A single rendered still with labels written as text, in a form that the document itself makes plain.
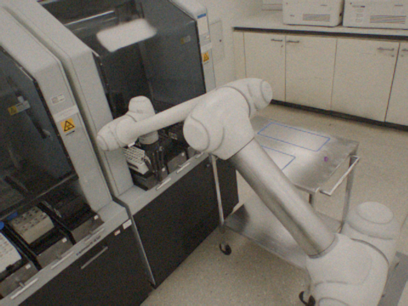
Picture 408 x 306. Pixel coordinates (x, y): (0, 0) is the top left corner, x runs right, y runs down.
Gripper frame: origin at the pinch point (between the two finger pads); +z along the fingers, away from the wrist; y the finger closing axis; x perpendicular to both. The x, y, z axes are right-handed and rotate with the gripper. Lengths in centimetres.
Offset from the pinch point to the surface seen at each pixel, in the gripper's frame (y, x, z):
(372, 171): -160, 59, 80
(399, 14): -230, 42, -22
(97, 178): 24.7, -11.4, -10.2
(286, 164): -36, 50, -2
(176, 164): -14.3, -2.4, 3.3
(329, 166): -44, 67, -2
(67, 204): 41.5, -9.9, -7.9
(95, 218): 35.7, -2.3, 0.7
